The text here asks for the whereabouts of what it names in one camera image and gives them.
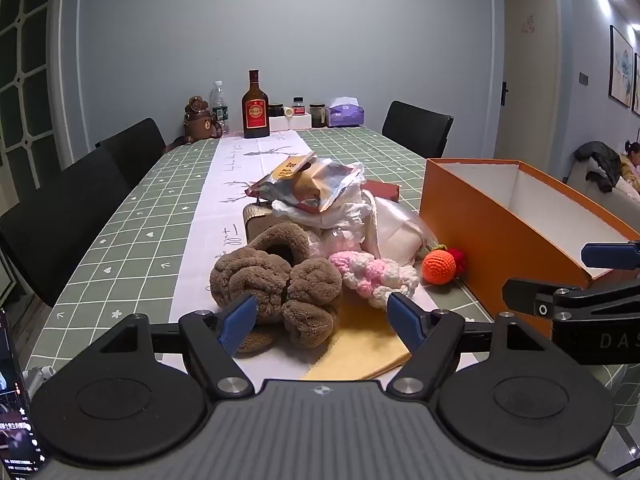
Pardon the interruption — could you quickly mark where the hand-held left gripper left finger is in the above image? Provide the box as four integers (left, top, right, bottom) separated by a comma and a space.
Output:
99, 294, 261, 396

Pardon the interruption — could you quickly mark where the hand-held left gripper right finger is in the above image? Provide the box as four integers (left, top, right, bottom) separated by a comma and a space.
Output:
386, 291, 551, 396

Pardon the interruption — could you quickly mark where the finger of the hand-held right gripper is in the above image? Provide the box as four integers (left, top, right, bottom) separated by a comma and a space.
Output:
581, 241, 640, 269
502, 276, 640, 321

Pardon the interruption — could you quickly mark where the brown plush scrunchie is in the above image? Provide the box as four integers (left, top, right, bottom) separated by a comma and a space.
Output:
210, 222, 343, 353

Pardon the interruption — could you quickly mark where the orange cardboard box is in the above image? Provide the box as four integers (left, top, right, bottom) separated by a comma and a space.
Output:
419, 158, 640, 343

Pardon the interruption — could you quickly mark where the cream round terry cloth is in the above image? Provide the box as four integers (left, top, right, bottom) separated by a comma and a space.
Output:
362, 195, 438, 266

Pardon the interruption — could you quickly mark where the clear plastic bag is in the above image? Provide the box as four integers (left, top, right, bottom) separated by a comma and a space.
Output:
310, 227, 366, 261

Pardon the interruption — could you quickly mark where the yellow cloth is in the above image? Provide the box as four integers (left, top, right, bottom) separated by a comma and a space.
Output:
300, 290, 412, 382

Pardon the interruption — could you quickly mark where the light sofa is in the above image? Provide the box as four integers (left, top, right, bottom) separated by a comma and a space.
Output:
567, 157, 640, 241

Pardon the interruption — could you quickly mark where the pink white crocheted scrunchie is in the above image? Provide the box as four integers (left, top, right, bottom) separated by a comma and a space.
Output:
329, 252, 420, 307

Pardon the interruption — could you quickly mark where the orange crocheted ball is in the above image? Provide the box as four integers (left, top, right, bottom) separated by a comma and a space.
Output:
421, 251, 457, 287

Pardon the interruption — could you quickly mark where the dark jacket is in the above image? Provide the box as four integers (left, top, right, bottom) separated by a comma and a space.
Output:
572, 141, 623, 193

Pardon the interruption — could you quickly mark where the wooden speaker box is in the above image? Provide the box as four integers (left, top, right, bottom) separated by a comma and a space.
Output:
243, 200, 281, 238

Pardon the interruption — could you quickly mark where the red sponge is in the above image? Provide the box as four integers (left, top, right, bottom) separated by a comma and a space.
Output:
362, 181, 401, 203

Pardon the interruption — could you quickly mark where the green checked tablecloth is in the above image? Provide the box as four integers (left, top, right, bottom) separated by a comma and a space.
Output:
32, 127, 640, 431

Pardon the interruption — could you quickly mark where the white printed table runner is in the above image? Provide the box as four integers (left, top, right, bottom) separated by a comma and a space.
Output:
167, 130, 481, 381

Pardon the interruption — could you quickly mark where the foil snack bag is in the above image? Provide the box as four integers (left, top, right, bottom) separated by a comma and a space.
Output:
246, 151, 367, 213

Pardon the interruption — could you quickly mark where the black chair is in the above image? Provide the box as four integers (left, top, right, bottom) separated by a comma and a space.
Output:
382, 100, 455, 159
95, 118, 167, 191
0, 147, 131, 308

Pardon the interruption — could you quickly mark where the white room door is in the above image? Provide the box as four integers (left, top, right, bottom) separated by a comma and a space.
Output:
500, 0, 560, 157

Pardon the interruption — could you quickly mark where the brown bear-shaped bottle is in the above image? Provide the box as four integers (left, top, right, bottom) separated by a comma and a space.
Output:
182, 95, 223, 146

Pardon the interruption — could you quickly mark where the brown liquor bottle red label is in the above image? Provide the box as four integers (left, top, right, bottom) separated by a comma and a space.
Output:
242, 69, 271, 139

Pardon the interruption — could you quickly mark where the purple tissue box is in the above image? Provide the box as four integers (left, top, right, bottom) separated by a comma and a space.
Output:
326, 95, 366, 127

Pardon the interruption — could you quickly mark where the clear water bottle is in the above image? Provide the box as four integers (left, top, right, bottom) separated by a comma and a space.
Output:
210, 81, 230, 136

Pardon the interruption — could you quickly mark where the black smartphone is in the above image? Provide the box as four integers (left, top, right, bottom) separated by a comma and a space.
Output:
0, 308, 48, 473

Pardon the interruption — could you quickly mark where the glass panel door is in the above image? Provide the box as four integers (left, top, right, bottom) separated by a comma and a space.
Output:
0, 0, 56, 166

